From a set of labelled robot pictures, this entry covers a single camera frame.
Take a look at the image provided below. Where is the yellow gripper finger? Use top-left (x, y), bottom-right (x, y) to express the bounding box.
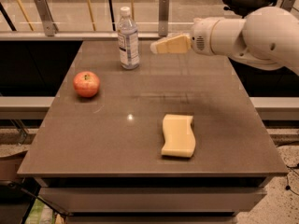
top-left (150, 37), bottom-right (191, 54)
top-left (167, 33), bottom-right (190, 39)

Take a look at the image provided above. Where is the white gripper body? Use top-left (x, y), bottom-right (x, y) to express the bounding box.
top-left (190, 17), bottom-right (223, 55)

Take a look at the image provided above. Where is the clear plastic water bottle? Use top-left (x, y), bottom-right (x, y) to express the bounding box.
top-left (117, 7), bottom-right (140, 70)

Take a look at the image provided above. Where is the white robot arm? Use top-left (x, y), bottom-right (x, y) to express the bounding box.
top-left (150, 7), bottom-right (299, 75)

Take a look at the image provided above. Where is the yellow wavy sponge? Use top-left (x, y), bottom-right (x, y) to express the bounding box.
top-left (161, 114), bottom-right (196, 158)

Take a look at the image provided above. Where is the red apple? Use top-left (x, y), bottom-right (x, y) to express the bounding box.
top-left (73, 71), bottom-right (100, 98)

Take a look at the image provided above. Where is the grey table drawer base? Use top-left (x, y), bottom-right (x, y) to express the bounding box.
top-left (40, 188), bottom-right (265, 217)

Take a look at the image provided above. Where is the green white bag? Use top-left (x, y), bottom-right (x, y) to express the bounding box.
top-left (25, 200), bottom-right (54, 224)

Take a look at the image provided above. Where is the middle metal railing bracket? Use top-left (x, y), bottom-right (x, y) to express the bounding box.
top-left (158, 0), bottom-right (170, 36)

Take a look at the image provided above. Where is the metal railing bracket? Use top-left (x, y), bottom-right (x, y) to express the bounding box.
top-left (280, 0), bottom-right (296, 11)
top-left (158, 0), bottom-right (170, 36)
top-left (34, 0), bottom-right (58, 36)

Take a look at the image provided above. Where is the right metal railing bracket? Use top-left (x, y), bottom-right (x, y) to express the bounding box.
top-left (280, 0), bottom-right (296, 11)

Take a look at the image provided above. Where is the left metal railing bracket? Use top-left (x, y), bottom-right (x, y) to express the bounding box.
top-left (34, 0), bottom-right (58, 36)

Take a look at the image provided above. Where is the black floor cable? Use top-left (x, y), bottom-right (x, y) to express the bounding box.
top-left (276, 140), bottom-right (299, 192)

